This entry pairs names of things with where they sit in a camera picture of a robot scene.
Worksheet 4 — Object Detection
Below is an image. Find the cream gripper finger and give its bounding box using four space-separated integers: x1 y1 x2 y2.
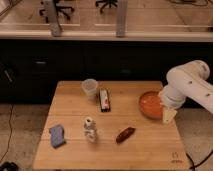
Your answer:
163 108 177 124

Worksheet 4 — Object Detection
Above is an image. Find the small white patterned bottle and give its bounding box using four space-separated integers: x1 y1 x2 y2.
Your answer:
84 117 97 143

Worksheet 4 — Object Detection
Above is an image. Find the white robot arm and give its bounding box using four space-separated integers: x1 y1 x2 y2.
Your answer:
158 60 213 123

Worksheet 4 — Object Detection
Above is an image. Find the orange bowl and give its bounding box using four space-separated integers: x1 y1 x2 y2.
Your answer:
139 91 163 119

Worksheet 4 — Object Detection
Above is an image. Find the brown chocolate bar wrapper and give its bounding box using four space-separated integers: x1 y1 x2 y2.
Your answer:
116 127 135 144

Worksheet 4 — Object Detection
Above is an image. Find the translucent plastic cup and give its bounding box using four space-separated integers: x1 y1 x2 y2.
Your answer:
81 79 98 100

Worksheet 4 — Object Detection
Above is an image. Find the black office chair right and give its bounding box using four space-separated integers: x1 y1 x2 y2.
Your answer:
95 0 118 13

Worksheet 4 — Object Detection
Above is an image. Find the black office chair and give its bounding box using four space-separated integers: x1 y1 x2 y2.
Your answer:
95 0 118 13
39 0 75 20

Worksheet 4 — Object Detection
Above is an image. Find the black office chair left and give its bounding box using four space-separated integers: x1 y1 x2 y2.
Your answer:
39 0 75 20

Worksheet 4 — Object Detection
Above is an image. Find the black cable bottom right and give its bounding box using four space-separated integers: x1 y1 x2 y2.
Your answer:
185 149 213 171

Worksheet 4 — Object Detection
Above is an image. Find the grey metal post right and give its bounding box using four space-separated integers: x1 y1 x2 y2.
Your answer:
116 0 128 37

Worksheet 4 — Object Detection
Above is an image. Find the grey metal post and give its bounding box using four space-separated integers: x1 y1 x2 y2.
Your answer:
116 0 128 37
44 0 62 37

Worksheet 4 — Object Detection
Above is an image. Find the grey metal post left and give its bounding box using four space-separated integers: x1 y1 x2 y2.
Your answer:
44 0 62 37

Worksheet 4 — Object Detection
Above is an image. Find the black cable on floor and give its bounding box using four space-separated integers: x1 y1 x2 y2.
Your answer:
0 103 15 163

